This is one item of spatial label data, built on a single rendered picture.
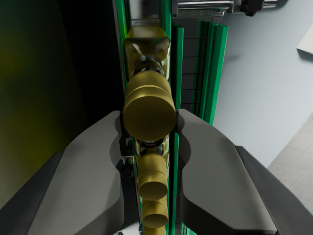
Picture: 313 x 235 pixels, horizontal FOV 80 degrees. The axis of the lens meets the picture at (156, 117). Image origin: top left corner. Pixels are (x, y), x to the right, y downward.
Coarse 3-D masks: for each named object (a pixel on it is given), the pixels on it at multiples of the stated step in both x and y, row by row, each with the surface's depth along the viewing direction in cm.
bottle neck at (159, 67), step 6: (138, 60) 20; (144, 60) 18; (150, 60) 18; (156, 60) 19; (138, 66) 17; (144, 66) 16; (150, 66) 16; (156, 66) 17; (138, 72) 16; (162, 72) 17
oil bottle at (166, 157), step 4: (168, 152) 31; (136, 156) 30; (164, 156) 30; (168, 156) 30; (136, 160) 30; (168, 160) 30; (136, 164) 30; (168, 164) 30; (136, 168) 31; (168, 168) 30; (168, 172) 31; (168, 176) 31
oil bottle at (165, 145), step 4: (132, 136) 27; (168, 136) 27; (136, 140) 26; (164, 140) 26; (168, 140) 27; (136, 144) 27; (164, 144) 27; (168, 144) 28; (136, 148) 27; (140, 148) 27; (164, 148) 27; (168, 148) 28; (136, 152) 28; (140, 152) 27; (164, 152) 28; (140, 156) 28
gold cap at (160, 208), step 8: (144, 200) 25; (152, 200) 25; (160, 200) 25; (144, 208) 24; (152, 208) 24; (160, 208) 24; (144, 216) 23; (152, 216) 23; (160, 216) 23; (144, 224) 24; (152, 224) 24; (160, 224) 24
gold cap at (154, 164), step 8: (144, 160) 23; (152, 160) 23; (160, 160) 23; (144, 168) 22; (152, 168) 21; (160, 168) 22; (144, 176) 21; (152, 176) 20; (160, 176) 21; (144, 184) 20; (152, 184) 20; (160, 184) 20; (144, 192) 21; (152, 192) 21; (160, 192) 21
